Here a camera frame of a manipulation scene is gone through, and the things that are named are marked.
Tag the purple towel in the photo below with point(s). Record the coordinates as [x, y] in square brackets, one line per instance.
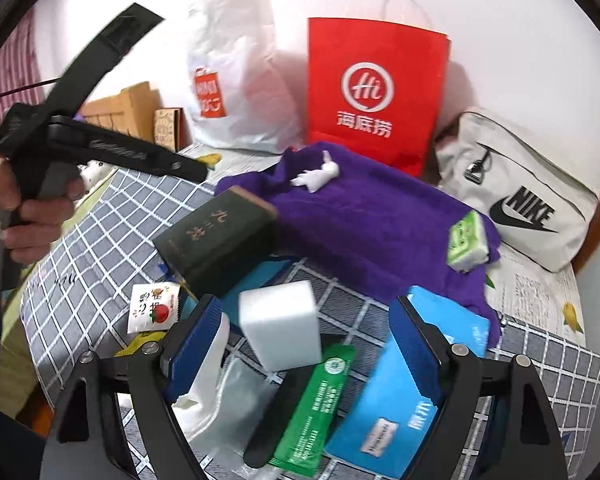
[380, 220]

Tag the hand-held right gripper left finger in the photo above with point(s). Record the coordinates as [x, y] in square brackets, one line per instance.
[195, 347]

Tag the small brown box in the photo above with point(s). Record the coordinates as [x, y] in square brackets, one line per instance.
[167, 127]

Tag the white tomato print packet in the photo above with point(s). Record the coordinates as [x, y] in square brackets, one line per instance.
[150, 310]

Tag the brown wooden frame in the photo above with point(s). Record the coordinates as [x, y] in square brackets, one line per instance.
[595, 220]

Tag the white plastic bag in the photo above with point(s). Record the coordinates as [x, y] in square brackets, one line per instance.
[250, 60]

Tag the green and white packet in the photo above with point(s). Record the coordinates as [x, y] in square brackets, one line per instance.
[467, 240]

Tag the grey checked blanket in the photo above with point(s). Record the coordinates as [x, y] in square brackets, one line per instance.
[120, 220]

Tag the white dotted cloth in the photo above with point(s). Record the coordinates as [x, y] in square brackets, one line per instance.
[97, 172]

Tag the pink striped cloth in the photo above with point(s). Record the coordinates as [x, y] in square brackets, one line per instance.
[10, 75]

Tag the beige sling bag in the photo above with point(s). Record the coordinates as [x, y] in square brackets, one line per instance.
[520, 170]

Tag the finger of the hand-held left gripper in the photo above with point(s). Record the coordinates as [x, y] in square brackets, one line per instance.
[185, 167]

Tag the dark green box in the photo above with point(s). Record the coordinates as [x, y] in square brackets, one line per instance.
[215, 245]

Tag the white foam block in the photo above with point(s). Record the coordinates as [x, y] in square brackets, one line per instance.
[280, 325]

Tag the green sachet packet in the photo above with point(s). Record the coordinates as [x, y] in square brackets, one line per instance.
[320, 405]

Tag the red paper bag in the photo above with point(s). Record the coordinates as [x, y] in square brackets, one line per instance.
[380, 50]

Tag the person's left hand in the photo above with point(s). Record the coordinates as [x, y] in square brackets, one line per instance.
[35, 230]

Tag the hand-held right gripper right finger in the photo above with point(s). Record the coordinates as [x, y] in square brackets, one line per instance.
[414, 347]

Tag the clear plastic wrapper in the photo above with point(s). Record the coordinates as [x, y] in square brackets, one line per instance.
[220, 395]

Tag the yellow-green sheet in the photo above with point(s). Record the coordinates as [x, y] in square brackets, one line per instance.
[15, 360]

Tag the wooden headboard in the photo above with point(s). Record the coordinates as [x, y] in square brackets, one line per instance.
[125, 110]

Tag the blue tissue pack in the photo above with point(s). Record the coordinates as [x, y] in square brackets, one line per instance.
[375, 410]

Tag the white glove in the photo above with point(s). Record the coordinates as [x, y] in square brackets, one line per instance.
[320, 175]

